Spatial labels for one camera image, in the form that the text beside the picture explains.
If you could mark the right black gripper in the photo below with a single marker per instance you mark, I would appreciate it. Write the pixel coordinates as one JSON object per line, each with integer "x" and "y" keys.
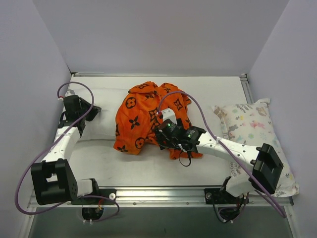
{"x": 159, "y": 135}

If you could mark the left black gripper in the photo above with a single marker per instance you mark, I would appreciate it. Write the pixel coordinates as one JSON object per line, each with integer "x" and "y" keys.
{"x": 91, "y": 112}

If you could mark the orange patterned pillowcase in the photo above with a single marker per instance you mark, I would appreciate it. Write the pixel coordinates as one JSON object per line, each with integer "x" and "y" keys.
{"x": 136, "y": 118}

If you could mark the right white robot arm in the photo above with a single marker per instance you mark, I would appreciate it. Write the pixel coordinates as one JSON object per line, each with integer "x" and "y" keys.
{"x": 261, "y": 164}

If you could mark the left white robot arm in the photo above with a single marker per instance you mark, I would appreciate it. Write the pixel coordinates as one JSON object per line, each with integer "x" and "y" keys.
{"x": 53, "y": 178}

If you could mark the white floral animal pillow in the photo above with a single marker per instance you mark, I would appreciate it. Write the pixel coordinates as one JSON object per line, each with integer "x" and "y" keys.
{"x": 251, "y": 124}

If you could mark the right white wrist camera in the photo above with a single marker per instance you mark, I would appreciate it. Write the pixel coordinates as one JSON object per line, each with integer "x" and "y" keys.
{"x": 167, "y": 114}

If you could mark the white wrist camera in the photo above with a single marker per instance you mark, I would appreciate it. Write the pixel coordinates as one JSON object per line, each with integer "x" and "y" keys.
{"x": 167, "y": 114}
{"x": 67, "y": 94}

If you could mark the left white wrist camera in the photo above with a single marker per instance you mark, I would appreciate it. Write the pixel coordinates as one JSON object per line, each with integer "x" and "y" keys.
{"x": 67, "y": 94}

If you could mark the aluminium back rail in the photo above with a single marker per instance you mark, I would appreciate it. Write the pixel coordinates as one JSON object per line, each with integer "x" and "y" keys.
{"x": 87, "y": 74}

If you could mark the aluminium rail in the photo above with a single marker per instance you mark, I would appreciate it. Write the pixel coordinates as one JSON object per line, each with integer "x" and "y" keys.
{"x": 246, "y": 88}
{"x": 87, "y": 74}
{"x": 157, "y": 197}

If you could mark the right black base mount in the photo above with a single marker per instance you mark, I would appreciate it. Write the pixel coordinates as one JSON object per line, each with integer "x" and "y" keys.
{"x": 219, "y": 197}

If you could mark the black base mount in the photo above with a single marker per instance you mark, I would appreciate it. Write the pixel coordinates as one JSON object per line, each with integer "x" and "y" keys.
{"x": 219, "y": 197}
{"x": 104, "y": 196}

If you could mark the aluminium front rail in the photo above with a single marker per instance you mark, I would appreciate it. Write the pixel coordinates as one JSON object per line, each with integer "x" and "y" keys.
{"x": 157, "y": 197}

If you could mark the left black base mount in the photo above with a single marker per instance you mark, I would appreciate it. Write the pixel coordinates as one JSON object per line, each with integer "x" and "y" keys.
{"x": 104, "y": 196}

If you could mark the aluminium right side rail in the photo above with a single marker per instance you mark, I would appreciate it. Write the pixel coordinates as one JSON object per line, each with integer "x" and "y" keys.
{"x": 246, "y": 88}

